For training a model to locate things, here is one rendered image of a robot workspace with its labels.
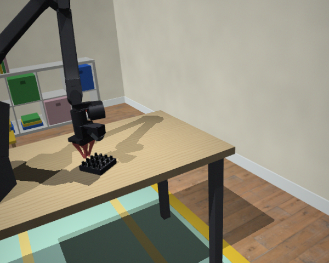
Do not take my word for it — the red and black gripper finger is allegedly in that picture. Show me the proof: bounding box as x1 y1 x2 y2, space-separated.
87 140 95 157
72 143 88 159

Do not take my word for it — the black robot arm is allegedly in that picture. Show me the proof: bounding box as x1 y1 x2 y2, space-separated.
0 0 106 141

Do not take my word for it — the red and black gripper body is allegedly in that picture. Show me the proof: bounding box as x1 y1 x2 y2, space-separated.
68 121 94 146

